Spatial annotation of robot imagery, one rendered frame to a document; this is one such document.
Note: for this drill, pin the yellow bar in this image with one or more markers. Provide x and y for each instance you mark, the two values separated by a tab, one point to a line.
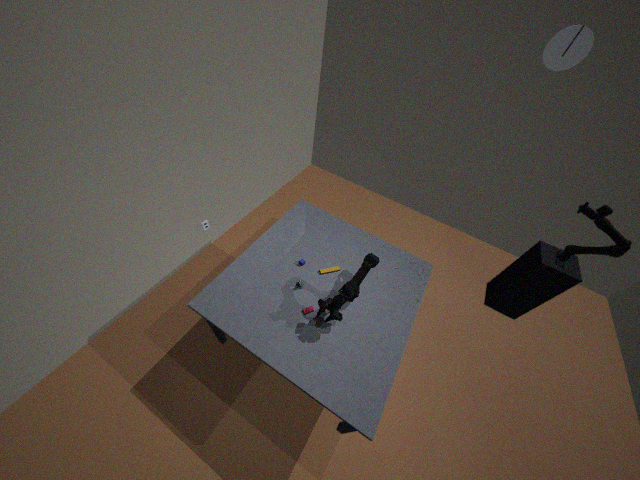
329	270

